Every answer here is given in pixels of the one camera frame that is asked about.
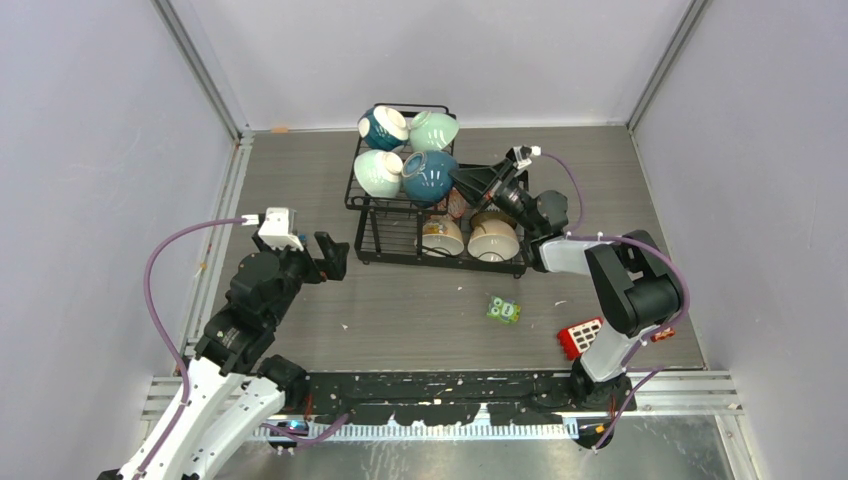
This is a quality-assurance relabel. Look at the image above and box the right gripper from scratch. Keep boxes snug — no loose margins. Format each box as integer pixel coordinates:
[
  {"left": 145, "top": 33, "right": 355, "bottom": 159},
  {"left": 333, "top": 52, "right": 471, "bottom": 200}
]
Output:
[{"left": 447, "top": 158, "right": 540, "bottom": 235}]

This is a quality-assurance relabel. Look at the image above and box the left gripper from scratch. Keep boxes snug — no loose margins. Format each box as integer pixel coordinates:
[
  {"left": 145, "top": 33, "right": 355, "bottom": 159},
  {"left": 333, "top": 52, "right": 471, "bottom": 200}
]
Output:
[{"left": 256, "top": 229, "right": 349, "bottom": 325}]

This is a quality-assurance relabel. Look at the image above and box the teal bowl tan interior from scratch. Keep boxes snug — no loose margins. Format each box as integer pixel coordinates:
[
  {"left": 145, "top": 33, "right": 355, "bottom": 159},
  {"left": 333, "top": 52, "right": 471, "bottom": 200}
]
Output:
[{"left": 401, "top": 150, "right": 459, "bottom": 208}]

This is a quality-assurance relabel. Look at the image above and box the mint green bowl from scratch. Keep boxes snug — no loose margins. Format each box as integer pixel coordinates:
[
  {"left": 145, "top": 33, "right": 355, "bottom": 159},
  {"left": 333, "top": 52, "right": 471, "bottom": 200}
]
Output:
[{"left": 409, "top": 111, "right": 460, "bottom": 151}]

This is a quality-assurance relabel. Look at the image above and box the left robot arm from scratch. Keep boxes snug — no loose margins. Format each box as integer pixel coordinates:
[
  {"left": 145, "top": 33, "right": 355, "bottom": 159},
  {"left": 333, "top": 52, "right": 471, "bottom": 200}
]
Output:
[{"left": 99, "top": 232, "right": 350, "bottom": 479}]

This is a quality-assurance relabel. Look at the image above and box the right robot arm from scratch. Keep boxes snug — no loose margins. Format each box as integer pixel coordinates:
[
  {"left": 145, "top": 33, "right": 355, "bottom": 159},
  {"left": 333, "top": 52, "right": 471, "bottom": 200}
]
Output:
[{"left": 450, "top": 147, "right": 690, "bottom": 411}]

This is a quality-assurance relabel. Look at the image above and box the red patterned bowl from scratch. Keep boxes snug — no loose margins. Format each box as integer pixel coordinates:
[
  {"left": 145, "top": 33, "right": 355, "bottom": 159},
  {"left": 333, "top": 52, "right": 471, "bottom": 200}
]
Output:
[{"left": 446, "top": 189, "right": 467, "bottom": 220}]

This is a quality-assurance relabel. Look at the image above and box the brown rimmed stacked bowl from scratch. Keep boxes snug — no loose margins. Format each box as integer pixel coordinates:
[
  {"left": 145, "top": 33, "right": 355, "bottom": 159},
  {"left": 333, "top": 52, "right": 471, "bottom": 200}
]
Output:
[{"left": 470, "top": 210, "right": 517, "bottom": 229}]

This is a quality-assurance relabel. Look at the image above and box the cream bowl right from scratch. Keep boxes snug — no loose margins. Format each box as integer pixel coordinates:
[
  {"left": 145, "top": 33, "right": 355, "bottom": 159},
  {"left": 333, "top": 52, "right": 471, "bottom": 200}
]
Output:
[{"left": 467, "top": 219, "right": 520, "bottom": 262}]

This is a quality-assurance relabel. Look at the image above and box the cream bowl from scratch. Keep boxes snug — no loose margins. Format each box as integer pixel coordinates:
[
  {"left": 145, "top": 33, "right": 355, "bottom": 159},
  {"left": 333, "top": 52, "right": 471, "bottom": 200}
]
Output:
[
  {"left": 467, "top": 219, "right": 520, "bottom": 262},
  {"left": 421, "top": 215, "right": 465, "bottom": 258}
]

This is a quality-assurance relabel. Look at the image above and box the cream bowl left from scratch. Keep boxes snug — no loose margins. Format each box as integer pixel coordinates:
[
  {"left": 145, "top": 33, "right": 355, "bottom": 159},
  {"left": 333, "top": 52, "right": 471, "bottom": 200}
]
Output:
[{"left": 421, "top": 215, "right": 465, "bottom": 258}]

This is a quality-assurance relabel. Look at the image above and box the pale mint bowl front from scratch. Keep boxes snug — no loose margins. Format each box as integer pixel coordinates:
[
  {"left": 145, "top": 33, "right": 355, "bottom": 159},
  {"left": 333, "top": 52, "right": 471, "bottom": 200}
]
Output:
[{"left": 353, "top": 150, "right": 403, "bottom": 198}]

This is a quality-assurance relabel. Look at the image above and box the dark teal bowl white foot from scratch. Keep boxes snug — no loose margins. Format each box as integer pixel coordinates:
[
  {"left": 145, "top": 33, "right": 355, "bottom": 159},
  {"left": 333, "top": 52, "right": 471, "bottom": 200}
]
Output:
[{"left": 357, "top": 105, "right": 410, "bottom": 151}]

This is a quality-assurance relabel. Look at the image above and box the green owl block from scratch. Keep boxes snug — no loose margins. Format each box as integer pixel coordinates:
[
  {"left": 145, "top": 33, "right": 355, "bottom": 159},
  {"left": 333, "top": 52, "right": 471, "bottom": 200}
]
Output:
[{"left": 486, "top": 296, "right": 521, "bottom": 324}]

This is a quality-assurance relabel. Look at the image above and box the red grid block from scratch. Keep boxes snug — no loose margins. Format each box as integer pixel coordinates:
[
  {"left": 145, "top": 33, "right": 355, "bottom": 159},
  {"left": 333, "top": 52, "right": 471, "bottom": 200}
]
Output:
[{"left": 556, "top": 317, "right": 604, "bottom": 361}]

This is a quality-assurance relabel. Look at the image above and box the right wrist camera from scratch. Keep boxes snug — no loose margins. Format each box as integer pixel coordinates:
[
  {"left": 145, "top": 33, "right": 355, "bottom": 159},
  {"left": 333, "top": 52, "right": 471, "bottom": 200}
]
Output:
[{"left": 511, "top": 145, "right": 542, "bottom": 172}]

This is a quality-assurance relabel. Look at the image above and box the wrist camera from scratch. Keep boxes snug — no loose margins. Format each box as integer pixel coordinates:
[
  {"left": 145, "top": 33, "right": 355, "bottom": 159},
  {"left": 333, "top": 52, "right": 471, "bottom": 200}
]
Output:
[
  {"left": 511, "top": 145, "right": 542, "bottom": 172},
  {"left": 240, "top": 207, "right": 305, "bottom": 251}
]

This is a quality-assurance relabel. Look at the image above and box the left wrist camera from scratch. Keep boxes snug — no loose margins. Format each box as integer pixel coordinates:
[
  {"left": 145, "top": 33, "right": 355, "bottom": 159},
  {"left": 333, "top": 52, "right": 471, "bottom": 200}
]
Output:
[{"left": 240, "top": 207, "right": 305, "bottom": 251}]

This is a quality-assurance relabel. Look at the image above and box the black wire dish rack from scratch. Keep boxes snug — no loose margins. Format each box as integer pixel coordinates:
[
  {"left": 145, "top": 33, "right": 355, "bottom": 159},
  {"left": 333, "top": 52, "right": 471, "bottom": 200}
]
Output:
[{"left": 345, "top": 103, "right": 527, "bottom": 278}]

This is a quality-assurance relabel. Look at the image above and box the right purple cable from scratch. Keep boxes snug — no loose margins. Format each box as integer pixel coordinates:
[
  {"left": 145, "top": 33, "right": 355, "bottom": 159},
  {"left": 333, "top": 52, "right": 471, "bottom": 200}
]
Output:
[{"left": 537, "top": 150, "right": 692, "bottom": 452}]

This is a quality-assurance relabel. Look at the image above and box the purple cable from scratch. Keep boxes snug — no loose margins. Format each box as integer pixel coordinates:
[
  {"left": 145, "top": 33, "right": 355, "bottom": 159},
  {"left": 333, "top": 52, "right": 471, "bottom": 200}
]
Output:
[
  {"left": 132, "top": 213, "right": 261, "bottom": 480},
  {"left": 537, "top": 150, "right": 692, "bottom": 452}
]

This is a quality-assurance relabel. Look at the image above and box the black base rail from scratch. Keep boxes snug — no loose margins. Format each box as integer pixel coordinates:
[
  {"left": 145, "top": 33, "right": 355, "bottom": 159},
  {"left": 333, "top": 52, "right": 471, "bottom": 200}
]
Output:
[{"left": 291, "top": 370, "right": 637, "bottom": 429}]

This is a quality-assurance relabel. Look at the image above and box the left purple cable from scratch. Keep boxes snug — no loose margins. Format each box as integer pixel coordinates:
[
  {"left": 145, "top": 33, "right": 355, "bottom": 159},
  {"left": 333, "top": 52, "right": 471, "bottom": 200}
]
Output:
[{"left": 132, "top": 213, "right": 261, "bottom": 480}]

